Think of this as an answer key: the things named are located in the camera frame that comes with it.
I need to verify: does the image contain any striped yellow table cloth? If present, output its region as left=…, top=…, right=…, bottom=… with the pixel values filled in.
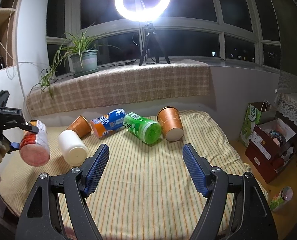
left=0, top=111, right=251, bottom=239

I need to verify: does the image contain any brown paper cup left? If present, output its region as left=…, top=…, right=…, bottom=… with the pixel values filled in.
left=66, top=115, right=92, bottom=138

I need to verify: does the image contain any white plastic cup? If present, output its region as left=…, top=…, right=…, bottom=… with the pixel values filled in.
left=58, top=130, right=88, bottom=166

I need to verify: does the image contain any green tea cup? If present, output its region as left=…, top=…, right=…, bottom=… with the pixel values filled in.
left=123, top=112, right=161, bottom=145

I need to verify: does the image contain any blue orange printed cup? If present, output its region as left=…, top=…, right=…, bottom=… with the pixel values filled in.
left=89, top=108, right=126, bottom=138

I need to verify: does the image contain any white lace cloth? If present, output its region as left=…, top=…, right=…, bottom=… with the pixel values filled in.
left=277, top=93, right=297, bottom=126

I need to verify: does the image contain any red orange-print cup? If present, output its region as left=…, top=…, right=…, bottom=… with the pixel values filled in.
left=20, top=120, right=50, bottom=167

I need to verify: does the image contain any white ring light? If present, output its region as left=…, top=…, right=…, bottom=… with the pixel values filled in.
left=114, top=0, right=170, bottom=22

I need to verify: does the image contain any green cardboard box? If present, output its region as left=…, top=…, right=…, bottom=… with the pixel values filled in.
left=239, top=101, right=277, bottom=147

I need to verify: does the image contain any potted spider plant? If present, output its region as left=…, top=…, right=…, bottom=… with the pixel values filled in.
left=29, top=22, right=120, bottom=98

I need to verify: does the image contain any red cardboard box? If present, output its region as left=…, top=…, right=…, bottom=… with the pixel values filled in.
left=245, top=118, right=296, bottom=184

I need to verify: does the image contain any brown paper cup right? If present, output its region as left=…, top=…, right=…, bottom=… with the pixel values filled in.
left=157, top=106, right=184, bottom=142

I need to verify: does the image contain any black tripod stand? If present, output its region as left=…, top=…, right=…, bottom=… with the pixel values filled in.
left=139, top=23, right=171, bottom=66

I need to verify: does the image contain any cup lying on floor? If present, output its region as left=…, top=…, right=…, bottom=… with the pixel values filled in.
left=269, top=186, right=293, bottom=212

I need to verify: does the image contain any brown paper cup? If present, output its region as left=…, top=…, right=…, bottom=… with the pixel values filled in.
left=66, top=115, right=92, bottom=138
left=157, top=106, right=184, bottom=142

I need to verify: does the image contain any plaid beige sill cloth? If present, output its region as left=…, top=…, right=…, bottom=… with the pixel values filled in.
left=26, top=60, right=210, bottom=117

